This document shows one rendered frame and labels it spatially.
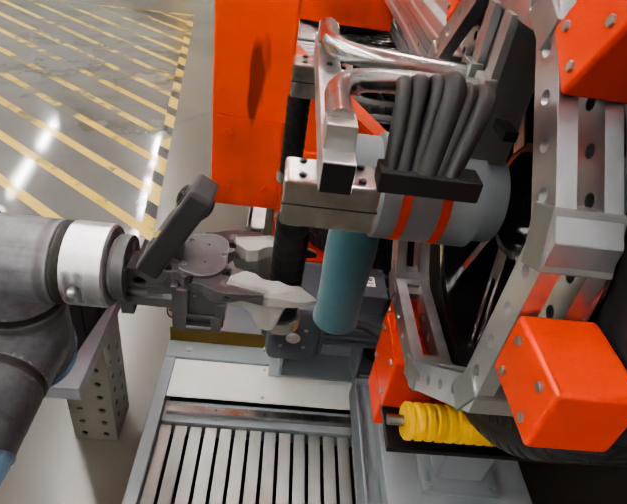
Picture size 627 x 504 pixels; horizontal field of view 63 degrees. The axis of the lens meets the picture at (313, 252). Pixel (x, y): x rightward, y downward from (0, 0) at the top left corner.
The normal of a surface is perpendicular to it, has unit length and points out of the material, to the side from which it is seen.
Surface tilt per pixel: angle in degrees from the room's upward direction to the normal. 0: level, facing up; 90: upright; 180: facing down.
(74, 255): 39
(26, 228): 13
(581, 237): 45
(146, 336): 0
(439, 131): 53
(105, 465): 0
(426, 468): 0
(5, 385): 33
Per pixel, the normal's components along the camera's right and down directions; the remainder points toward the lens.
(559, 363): 0.14, -0.79
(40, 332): 0.70, 0.51
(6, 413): 0.84, -0.42
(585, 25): -0.99, -0.11
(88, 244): 0.13, -0.47
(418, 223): -0.02, 0.74
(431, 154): -0.25, -0.03
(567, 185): 0.10, -0.14
